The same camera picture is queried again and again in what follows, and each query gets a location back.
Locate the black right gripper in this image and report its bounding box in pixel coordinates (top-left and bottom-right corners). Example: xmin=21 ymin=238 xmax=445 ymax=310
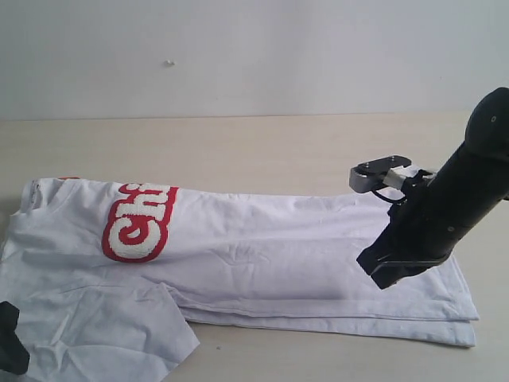
xmin=356 ymin=174 xmax=477 ymax=290

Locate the white t-shirt red lettering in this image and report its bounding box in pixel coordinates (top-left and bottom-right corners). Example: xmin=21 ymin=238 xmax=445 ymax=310
xmin=1 ymin=178 xmax=478 ymax=381

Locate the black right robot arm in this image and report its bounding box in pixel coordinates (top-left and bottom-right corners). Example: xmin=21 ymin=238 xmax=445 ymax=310
xmin=349 ymin=87 xmax=508 ymax=290

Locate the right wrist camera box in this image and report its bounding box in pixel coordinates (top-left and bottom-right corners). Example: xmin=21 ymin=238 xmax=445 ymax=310
xmin=348 ymin=155 xmax=412 ymax=193

